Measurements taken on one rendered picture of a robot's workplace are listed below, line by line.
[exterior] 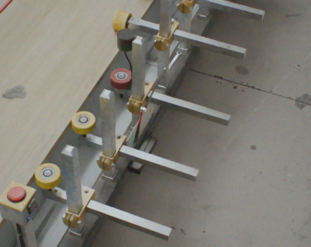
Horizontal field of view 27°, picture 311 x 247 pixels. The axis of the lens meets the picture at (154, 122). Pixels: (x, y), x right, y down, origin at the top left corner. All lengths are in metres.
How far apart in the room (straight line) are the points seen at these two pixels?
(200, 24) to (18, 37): 0.84
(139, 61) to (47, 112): 0.36
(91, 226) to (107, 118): 0.37
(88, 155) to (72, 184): 0.55
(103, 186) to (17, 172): 0.34
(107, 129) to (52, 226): 0.42
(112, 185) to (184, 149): 1.09
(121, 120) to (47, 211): 0.51
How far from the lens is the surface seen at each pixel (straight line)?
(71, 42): 2.47
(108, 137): 2.08
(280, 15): 4.20
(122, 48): 2.12
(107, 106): 1.97
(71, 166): 1.83
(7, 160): 2.08
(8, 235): 2.15
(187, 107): 2.27
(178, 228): 2.98
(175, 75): 2.62
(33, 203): 1.58
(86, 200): 2.04
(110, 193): 2.21
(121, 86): 2.29
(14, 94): 2.27
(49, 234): 2.23
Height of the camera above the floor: 2.47
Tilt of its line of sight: 47 degrees down
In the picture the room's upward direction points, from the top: 2 degrees clockwise
